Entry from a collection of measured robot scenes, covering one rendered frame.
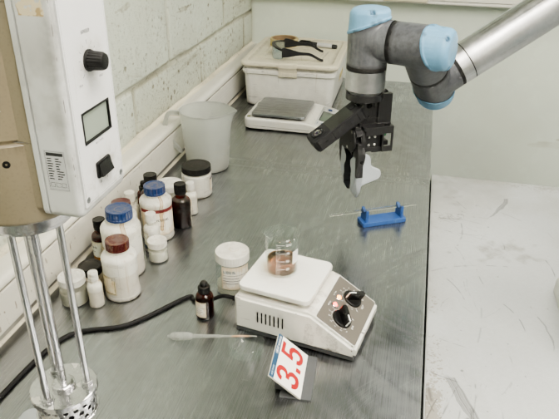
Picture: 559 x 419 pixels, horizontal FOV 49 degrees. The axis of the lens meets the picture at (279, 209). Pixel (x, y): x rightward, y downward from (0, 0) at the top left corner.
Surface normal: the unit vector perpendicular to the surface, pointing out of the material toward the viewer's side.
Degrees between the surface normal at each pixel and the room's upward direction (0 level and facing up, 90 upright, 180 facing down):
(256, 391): 0
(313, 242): 0
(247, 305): 90
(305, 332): 90
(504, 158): 90
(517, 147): 90
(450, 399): 0
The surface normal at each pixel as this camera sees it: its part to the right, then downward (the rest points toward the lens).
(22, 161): 0.49, 0.41
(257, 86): -0.21, 0.51
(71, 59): 0.97, 0.11
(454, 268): 0.01, -0.88
